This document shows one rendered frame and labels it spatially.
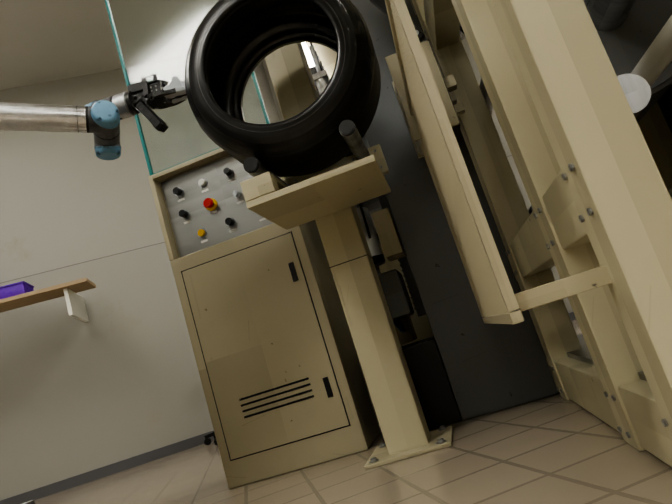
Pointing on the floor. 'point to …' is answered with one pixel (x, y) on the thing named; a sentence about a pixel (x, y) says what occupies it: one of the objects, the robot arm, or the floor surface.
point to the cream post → (357, 283)
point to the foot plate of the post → (411, 449)
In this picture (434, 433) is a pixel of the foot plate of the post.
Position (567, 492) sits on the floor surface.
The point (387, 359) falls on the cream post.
